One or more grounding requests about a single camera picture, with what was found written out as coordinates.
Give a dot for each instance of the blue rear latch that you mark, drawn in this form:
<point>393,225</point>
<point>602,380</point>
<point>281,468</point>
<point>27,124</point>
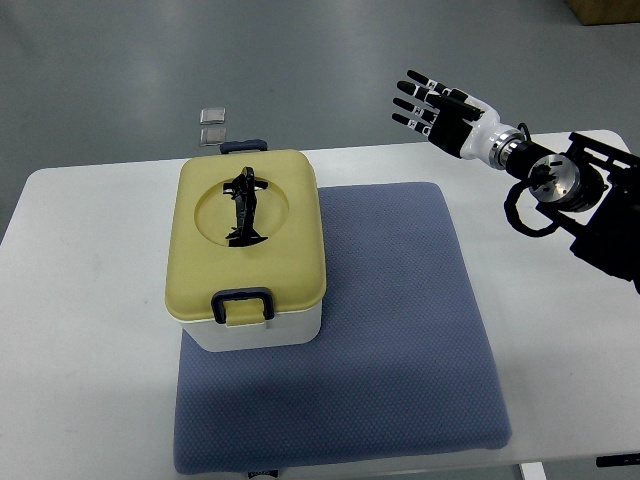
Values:
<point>243,146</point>

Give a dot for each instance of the cardboard box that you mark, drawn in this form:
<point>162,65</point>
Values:
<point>605,12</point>

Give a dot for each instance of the upper floor socket plate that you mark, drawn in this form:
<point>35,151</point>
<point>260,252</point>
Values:
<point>212,115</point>

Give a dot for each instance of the yellow storage box lid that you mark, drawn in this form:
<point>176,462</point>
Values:
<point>290,263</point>

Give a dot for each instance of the blue mesh cushion mat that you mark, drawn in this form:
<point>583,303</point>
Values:
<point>401,366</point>

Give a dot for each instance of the blue latch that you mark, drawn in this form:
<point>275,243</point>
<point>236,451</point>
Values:
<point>243,146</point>
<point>220,299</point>

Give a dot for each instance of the black table control panel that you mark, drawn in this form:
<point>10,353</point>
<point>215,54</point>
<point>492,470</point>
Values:
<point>622,460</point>

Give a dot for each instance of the blue front latch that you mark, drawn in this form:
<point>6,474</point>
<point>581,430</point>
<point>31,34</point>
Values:
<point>220,299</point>

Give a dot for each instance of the black lid handle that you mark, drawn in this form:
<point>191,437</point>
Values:
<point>242,190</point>

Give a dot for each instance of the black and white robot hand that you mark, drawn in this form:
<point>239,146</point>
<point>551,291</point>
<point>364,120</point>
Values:
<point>450,119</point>

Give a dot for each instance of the white storage box base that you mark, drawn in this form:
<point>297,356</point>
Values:
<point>246,329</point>

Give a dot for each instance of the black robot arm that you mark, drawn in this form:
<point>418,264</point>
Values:
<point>591,190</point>

